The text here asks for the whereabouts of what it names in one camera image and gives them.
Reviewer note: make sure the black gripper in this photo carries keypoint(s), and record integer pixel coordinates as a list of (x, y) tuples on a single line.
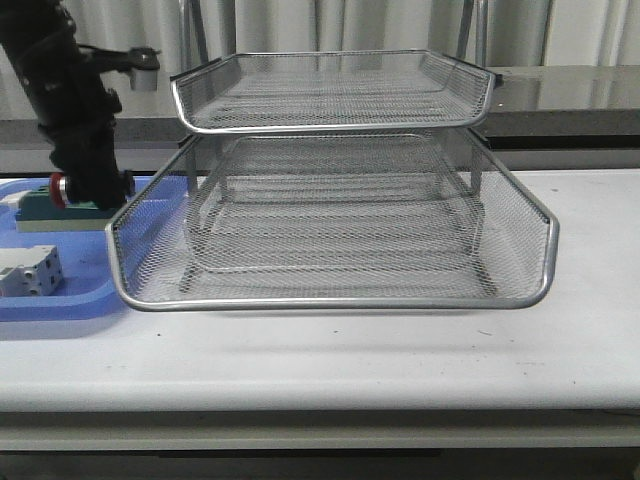
[(81, 130)]

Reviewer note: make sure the red emergency push button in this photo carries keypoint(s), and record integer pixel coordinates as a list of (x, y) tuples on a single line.
[(64, 192)]

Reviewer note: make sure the silver mesh tray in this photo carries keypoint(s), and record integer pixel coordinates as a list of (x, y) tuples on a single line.
[(511, 266), (341, 222), (332, 91)]

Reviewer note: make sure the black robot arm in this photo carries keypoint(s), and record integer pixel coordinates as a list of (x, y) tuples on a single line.
[(38, 39)]

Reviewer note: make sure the green and beige switch block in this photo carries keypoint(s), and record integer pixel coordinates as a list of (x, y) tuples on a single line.
[(33, 211)]

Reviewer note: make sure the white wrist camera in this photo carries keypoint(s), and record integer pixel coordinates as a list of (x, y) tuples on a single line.
[(145, 67)]

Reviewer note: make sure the silver rack frame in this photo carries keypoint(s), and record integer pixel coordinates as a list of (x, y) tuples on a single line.
[(195, 53)]

